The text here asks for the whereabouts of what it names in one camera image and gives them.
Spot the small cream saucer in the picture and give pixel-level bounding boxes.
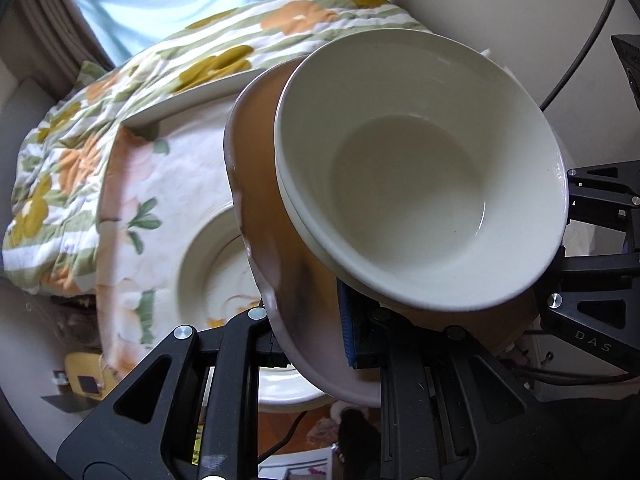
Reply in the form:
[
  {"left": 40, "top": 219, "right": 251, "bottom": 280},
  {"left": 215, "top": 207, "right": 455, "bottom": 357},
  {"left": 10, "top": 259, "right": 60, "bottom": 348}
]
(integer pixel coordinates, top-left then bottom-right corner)
[{"left": 199, "top": 232, "right": 269, "bottom": 334}]

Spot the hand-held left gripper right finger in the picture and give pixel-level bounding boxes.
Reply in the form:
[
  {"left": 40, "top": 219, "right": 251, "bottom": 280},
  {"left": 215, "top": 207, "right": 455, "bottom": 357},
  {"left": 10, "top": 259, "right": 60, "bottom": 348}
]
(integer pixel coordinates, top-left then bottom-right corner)
[{"left": 336, "top": 279, "right": 587, "bottom": 480}]

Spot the black cable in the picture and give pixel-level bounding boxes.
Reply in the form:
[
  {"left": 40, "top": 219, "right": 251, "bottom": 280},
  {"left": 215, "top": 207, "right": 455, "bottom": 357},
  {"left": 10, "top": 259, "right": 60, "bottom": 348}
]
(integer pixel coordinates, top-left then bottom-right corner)
[
  {"left": 510, "top": 359, "right": 640, "bottom": 387},
  {"left": 537, "top": 0, "right": 622, "bottom": 112}
]

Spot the striped floral quilt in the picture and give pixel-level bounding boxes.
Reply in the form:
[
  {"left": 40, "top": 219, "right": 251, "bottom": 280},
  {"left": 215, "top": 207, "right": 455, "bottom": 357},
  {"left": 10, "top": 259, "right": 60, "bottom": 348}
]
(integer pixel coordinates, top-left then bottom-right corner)
[{"left": 2, "top": 0, "right": 437, "bottom": 297}]

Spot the pink heart-shaped bowl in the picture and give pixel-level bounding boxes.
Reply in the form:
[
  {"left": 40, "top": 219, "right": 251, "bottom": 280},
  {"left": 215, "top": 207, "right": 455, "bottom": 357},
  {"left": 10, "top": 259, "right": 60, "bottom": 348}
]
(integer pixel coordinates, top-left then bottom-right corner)
[{"left": 223, "top": 57, "right": 540, "bottom": 409}]

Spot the pale floral tablecloth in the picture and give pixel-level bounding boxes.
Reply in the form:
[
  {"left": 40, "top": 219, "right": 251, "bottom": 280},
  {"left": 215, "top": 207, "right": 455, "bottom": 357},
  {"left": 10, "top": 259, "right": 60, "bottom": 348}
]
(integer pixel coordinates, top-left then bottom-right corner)
[{"left": 96, "top": 105, "right": 281, "bottom": 382}]

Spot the yellow box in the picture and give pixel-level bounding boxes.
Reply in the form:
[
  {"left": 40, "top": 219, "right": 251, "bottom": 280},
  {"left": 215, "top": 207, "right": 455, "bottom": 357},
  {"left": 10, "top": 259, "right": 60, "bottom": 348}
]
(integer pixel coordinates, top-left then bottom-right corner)
[{"left": 64, "top": 352, "right": 122, "bottom": 402}]

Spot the cream bowl with cartoon print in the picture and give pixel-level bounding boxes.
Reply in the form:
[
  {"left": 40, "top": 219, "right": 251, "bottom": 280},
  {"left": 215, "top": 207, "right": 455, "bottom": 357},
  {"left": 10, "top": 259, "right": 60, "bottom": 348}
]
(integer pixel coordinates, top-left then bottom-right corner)
[{"left": 276, "top": 160, "right": 383, "bottom": 302}]

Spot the plain cream bowl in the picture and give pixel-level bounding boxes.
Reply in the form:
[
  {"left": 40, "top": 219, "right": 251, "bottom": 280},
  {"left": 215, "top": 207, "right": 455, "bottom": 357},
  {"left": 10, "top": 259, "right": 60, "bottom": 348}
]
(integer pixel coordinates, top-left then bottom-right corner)
[{"left": 273, "top": 28, "right": 570, "bottom": 311}]

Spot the white round plate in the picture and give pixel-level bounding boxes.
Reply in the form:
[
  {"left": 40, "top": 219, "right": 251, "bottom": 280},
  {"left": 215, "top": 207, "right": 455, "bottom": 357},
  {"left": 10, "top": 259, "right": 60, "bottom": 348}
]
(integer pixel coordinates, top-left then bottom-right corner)
[{"left": 176, "top": 204, "right": 332, "bottom": 407}]

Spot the white rectangular plate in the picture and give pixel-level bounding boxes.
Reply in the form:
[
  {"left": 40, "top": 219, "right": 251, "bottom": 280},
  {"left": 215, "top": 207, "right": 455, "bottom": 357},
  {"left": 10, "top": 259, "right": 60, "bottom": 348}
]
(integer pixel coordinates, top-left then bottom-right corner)
[{"left": 121, "top": 70, "right": 262, "bottom": 129}]

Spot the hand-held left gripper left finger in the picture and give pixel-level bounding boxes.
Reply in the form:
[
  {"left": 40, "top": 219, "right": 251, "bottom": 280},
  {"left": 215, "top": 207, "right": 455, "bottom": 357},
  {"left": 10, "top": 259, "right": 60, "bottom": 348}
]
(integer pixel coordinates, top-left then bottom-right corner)
[{"left": 55, "top": 307, "right": 292, "bottom": 480}]

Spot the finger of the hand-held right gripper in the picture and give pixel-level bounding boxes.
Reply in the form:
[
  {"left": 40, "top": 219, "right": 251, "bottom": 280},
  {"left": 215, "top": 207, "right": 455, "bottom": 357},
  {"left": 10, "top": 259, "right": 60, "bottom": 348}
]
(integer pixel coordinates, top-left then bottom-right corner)
[
  {"left": 566, "top": 159, "right": 640, "bottom": 254},
  {"left": 534, "top": 251, "right": 640, "bottom": 375}
]

